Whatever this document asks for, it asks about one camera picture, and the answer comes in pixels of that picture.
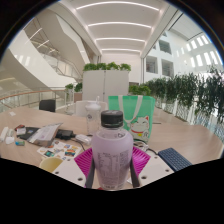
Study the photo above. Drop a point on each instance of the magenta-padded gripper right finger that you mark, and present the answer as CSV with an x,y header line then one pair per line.
x,y
155,168

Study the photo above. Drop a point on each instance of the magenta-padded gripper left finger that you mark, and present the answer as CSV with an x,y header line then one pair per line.
x,y
68,171

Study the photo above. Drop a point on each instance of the pale purple bottle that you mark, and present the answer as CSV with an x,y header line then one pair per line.
x,y
111,156

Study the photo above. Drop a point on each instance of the dark blue keyboard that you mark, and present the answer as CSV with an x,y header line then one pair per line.
x,y
175,159

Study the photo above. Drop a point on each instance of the colourful sticker sheet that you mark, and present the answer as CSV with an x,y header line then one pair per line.
x,y
56,150

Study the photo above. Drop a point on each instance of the small white adapter block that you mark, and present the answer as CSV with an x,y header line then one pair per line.
x,y
83,139

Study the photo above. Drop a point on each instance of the black power adapter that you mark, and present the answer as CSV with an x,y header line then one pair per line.
x,y
65,134

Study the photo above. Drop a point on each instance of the open booklet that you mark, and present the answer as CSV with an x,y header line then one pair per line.
x,y
43,135

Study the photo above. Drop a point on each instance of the small teal marker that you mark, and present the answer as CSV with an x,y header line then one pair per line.
x,y
20,143

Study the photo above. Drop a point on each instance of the black wallet with white card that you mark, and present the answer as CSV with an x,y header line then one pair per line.
x,y
26,132

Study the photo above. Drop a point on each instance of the clear tumbler with lid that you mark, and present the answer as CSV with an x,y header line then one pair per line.
x,y
93,120

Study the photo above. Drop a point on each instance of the white chair with rounded back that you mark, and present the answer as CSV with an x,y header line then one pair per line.
x,y
81,109

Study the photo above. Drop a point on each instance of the small red and black case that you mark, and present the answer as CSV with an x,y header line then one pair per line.
x,y
19,127

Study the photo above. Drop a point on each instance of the white computer mouse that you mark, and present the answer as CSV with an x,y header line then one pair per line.
x,y
9,140

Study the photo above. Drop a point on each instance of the black chair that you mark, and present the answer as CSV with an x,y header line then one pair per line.
x,y
47,105

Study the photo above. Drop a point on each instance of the green tote bag, cat print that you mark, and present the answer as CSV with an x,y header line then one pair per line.
x,y
116,105

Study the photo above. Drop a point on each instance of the white power strip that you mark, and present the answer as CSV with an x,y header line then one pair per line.
x,y
4,133

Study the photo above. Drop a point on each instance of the brown planter with bushy plants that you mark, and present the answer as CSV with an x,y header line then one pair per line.
x,y
140,89

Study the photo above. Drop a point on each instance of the white paper slip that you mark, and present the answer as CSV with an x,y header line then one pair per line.
x,y
12,113

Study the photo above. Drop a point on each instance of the brown planter with two plants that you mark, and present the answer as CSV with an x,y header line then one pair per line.
x,y
78,91

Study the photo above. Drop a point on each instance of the long row of green plants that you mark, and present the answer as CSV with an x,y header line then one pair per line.
x,y
186,88

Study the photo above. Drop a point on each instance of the white cabinet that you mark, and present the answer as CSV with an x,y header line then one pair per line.
x,y
105,85

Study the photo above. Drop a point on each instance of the green plants atop cabinet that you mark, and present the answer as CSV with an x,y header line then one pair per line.
x,y
106,66

